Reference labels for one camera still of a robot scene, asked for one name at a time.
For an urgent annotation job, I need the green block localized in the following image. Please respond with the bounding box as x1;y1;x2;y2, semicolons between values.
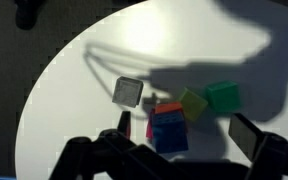
205;81;241;113

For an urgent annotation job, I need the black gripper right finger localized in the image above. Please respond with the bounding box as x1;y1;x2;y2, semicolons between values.
228;113;288;180

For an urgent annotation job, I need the blue block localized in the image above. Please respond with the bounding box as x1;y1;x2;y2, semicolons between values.
152;111;188;154

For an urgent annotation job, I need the yellow block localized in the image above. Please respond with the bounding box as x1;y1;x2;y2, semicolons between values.
177;87;208;121

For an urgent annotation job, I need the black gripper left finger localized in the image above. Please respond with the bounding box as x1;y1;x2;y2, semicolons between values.
49;111;191;180

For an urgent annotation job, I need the orange block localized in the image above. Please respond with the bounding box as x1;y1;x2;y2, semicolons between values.
155;102;182;114

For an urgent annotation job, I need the round white table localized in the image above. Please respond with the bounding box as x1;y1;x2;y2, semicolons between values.
15;0;288;180

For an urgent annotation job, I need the grey block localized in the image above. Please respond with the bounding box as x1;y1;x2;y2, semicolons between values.
112;76;144;108

